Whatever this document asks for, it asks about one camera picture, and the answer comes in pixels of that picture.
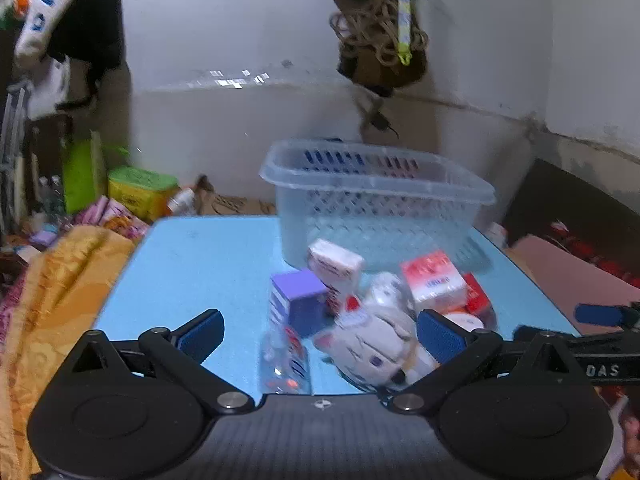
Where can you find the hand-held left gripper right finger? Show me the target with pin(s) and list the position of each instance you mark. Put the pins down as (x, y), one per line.
(440, 336)

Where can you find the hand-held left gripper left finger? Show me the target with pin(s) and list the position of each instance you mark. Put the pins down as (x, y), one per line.
(202, 334)

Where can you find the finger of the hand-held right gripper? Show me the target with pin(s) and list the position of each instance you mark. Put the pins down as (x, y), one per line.
(597, 314)
(542, 334)

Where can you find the small red box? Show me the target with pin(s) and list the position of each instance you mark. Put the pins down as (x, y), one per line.
(476, 294)

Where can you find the white plush toy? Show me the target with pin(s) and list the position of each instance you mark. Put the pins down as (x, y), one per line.
(372, 335)

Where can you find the clear plastic bottle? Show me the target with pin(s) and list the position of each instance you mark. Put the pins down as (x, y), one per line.
(282, 365)

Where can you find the clear plastic basket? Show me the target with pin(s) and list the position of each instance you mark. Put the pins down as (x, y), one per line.
(380, 200)

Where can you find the red printed blanket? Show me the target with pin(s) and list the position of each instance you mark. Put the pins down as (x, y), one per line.
(595, 255)

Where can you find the dark headboard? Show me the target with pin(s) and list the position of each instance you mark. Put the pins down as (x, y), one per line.
(565, 200)

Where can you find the cardboard box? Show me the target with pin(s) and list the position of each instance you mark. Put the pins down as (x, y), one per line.
(235, 205)

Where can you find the white blue packet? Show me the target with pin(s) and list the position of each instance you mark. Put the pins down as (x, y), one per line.
(181, 201)

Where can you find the pink floral cloth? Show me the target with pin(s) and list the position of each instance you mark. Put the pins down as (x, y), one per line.
(112, 217)

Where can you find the orange blanket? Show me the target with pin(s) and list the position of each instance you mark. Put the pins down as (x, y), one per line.
(55, 300)

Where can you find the small purple box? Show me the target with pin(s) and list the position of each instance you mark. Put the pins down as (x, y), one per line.
(44, 238)

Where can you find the green paper bag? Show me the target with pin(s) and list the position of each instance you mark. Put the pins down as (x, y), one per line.
(80, 175)

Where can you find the water bottle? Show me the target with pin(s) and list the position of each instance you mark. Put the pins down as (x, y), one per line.
(47, 195)

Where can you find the brown hanging bag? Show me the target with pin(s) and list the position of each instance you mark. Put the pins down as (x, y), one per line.
(390, 67)

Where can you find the black garment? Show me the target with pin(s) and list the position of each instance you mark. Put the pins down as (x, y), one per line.
(92, 35)

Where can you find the white garment with blue letters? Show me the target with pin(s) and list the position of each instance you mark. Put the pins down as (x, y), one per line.
(40, 15)

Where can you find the wall plug adapter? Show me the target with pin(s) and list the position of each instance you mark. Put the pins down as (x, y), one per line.
(376, 117)

